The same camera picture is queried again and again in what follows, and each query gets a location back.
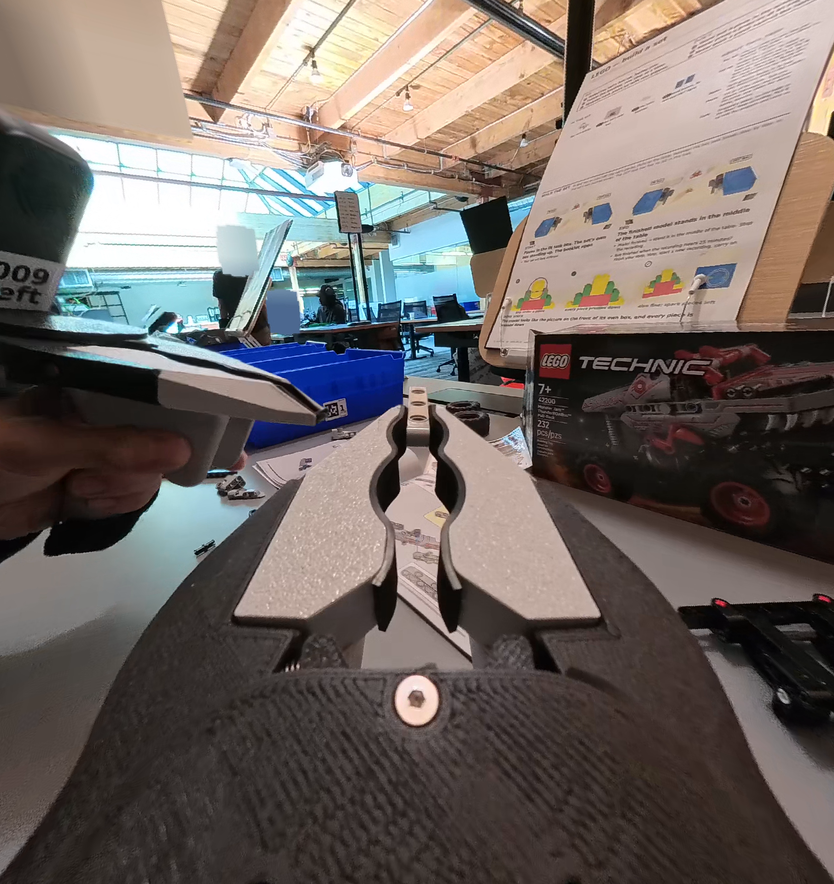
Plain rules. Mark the grey toy part with axle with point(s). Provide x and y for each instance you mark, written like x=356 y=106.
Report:
x=341 y=434

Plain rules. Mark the blue plastic bin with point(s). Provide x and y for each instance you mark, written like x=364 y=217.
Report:
x=334 y=387

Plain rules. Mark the tall sign on pole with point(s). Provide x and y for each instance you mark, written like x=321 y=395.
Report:
x=348 y=211

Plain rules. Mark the toy set box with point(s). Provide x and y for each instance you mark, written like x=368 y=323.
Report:
x=665 y=428

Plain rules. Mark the black toy tire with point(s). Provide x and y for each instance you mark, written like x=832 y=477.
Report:
x=468 y=406
x=475 y=422

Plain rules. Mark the open instruction booklet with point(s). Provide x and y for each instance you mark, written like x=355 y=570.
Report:
x=285 y=466

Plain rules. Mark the grey toy beam with holes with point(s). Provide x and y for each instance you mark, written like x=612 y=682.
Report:
x=417 y=421

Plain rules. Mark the black office chair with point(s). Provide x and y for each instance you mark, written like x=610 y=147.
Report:
x=446 y=307

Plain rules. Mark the white instruction sheet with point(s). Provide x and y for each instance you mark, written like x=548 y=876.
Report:
x=665 y=172

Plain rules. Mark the person's left forearm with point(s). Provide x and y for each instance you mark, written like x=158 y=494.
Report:
x=99 y=532

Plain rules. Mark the background wooden desk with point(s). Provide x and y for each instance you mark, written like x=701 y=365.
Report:
x=348 y=330
x=451 y=328

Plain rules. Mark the white ceiling projector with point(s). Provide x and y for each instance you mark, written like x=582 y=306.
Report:
x=330 y=178

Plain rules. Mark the person's left hand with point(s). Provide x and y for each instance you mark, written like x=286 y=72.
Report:
x=44 y=463

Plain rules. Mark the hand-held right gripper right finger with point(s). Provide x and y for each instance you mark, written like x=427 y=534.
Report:
x=520 y=552

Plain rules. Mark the black monitor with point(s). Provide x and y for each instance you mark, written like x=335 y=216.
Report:
x=486 y=224

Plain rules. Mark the grey desk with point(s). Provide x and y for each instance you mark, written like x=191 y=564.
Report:
x=113 y=621

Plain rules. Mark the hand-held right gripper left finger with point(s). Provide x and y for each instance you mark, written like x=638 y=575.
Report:
x=306 y=552

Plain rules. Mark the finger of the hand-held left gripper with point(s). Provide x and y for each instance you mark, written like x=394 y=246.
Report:
x=209 y=360
x=216 y=397

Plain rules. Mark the black toy chassis frame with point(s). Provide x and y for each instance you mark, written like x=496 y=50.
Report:
x=790 y=642

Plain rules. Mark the tilted white board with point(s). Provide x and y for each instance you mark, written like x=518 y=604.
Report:
x=265 y=276

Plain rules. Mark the black pole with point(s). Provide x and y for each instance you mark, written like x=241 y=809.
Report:
x=580 y=48

